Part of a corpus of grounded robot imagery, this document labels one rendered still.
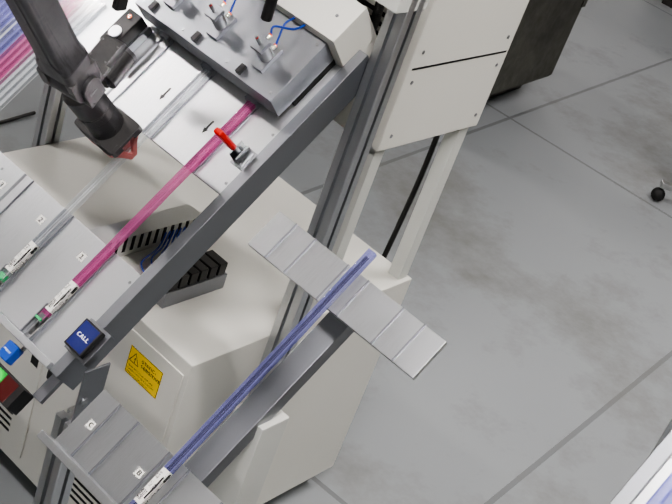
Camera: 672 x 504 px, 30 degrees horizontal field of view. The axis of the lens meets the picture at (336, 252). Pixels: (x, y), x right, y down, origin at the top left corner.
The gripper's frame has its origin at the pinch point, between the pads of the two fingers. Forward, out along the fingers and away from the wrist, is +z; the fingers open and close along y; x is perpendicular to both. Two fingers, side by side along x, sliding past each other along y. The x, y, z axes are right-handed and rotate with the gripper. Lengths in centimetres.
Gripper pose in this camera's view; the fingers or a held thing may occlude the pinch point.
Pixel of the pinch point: (128, 151)
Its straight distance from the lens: 211.0
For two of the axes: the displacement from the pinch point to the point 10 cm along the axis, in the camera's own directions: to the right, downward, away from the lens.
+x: -6.7, 7.3, -1.5
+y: -7.0, -5.5, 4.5
